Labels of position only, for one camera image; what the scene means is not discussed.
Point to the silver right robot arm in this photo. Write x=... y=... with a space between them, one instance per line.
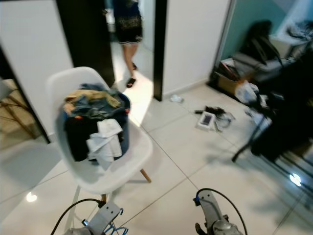
x=225 y=229

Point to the black metal clothes rack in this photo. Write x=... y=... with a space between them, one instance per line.
x=244 y=147

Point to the white boxed device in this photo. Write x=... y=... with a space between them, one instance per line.
x=205 y=121

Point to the clear plastic wrapper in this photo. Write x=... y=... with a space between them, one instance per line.
x=225 y=120

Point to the white garment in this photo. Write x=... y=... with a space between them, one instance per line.
x=105 y=144

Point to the blue laundry basket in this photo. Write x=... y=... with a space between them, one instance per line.
x=125 y=122

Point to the clear plastic bottle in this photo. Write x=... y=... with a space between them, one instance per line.
x=177 y=98

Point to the white plastic bag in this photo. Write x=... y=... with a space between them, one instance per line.
x=246 y=92

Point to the brown cardboard box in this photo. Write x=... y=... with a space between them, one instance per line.
x=227 y=84

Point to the black garment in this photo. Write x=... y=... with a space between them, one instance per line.
x=78 y=139

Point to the grey padded seat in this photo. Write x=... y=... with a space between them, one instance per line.
x=249 y=63

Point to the tan printed garment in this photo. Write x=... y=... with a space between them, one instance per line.
x=78 y=95

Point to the black door jamb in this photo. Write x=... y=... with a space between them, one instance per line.
x=160 y=49

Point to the white plastic chair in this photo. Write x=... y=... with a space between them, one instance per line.
x=73 y=81

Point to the black backpack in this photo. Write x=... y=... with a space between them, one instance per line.
x=261 y=41

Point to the white desk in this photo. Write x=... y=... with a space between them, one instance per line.
x=281 y=46

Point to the person in dark shorts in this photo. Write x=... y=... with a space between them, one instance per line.
x=129 y=24

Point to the black door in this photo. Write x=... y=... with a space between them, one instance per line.
x=85 y=34

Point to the light grey right wrist camera mount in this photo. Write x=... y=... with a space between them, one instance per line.
x=210 y=208

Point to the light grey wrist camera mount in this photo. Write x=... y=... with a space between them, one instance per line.
x=107 y=215
x=210 y=208

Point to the light grey left wrist camera mount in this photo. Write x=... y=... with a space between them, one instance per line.
x=107 y=215

